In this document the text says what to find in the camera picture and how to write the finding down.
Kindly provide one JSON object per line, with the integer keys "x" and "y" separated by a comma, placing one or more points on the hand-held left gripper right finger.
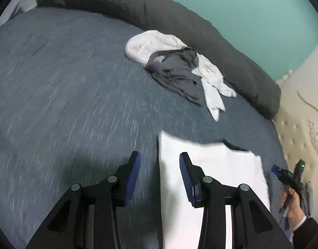
{"x": 186, "y": 179}

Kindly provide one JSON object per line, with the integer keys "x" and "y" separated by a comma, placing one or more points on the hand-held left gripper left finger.
{"x": 133, "y": 179}

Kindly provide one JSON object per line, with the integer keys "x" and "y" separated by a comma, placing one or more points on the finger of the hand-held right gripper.
{"x": 278, "y": 171}

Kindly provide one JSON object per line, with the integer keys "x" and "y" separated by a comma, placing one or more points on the white polo shirt black collar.
{"x": 226, "y": 166}

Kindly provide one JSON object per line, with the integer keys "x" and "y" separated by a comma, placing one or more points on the person's right forearm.
{"x": 308, "y": 233}

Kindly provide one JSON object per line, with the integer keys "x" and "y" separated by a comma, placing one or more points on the person's right hand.
{"x": 297, "y": 210}

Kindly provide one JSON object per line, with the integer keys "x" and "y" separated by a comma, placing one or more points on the cream tufted headboard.
{"x": 301, "y": 124}

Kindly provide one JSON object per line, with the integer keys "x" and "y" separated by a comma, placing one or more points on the blue patterned bed cover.
{"x": 71, "y": 96}

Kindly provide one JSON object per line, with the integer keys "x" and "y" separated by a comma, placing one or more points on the dark grey crumpled garment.
{"x": 174, "y": 72}

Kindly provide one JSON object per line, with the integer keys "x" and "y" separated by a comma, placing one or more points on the white crumpled garment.
{"x": 148, "y": 44}

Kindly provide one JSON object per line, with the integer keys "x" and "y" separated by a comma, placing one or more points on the dark grey rolled duvet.
{"x": 174, "y": 13}

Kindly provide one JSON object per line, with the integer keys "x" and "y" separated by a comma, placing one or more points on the light grey bed sheet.
{"x": 21, "y": 2}

